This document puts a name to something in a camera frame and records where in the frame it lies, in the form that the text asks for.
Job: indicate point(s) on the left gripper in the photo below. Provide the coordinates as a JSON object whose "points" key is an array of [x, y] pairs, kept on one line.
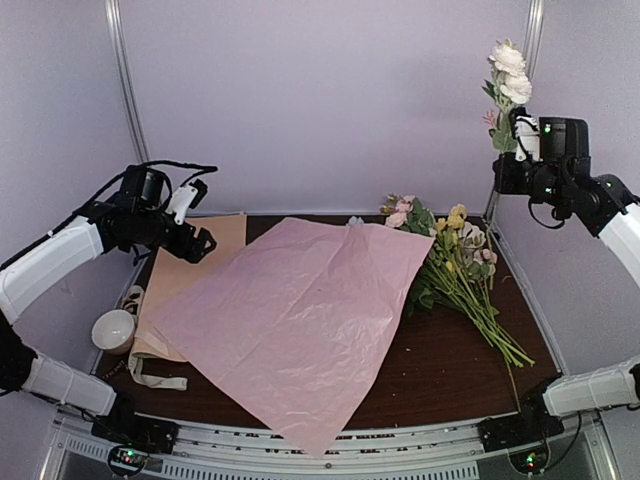
{"points": [[181, 244]]}

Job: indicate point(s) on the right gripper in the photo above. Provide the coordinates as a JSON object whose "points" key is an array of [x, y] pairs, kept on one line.
{"points": [[502, 181]]}

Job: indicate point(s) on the purple pink wrapping paper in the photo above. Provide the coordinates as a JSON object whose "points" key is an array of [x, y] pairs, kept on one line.
{"points": [[296, 325]]}

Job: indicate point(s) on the yellow rose stem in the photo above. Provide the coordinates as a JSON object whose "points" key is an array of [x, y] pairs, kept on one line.
{"points": [[448, 282]]}

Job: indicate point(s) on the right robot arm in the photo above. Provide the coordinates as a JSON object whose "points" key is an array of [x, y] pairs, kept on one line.
{"points": [[573, 239]]}

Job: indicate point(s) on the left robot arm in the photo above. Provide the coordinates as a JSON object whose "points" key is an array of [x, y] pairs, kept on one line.
{"points": [[33, 271]]}

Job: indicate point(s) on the beige ribbon strip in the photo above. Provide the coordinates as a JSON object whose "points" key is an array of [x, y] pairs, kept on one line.
{"points": [[135, 365]]}

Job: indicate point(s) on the small blue flower sprig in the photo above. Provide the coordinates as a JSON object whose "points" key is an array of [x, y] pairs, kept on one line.
{"points": [[353, 221]]}

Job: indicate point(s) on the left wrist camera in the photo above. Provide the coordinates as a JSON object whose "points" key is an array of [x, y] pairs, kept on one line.
{"points": [[185, 198]]}

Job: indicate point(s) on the right aluminium frame post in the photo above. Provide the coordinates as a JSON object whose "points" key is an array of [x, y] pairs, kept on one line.
{"points": [[533, 34]]}

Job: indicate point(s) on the aluminium frame post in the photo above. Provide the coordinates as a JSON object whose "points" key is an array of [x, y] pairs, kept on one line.
{"points": [[533, 34], [132, 115]]}

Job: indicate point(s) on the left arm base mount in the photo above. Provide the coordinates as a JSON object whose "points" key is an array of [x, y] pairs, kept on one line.
{"points": [[135, 437]]}

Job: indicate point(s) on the left aluminium frame post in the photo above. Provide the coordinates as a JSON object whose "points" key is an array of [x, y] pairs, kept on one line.
{"points": [[132, 115]]}

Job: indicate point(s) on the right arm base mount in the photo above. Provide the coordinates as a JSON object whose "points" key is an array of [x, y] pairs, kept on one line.
{"points": [[520, 435]]}

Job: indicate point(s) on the front aluminium rail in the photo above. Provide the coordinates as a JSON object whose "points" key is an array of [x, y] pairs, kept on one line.
{"points": [[574, 447]]}

